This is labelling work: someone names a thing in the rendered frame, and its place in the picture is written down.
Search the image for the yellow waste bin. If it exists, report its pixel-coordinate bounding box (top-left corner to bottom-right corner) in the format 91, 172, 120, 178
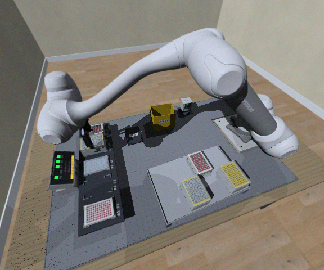
150, 103, 176, 131

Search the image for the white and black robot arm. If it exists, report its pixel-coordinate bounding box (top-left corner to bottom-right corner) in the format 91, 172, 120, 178
37, 28, 299, 159

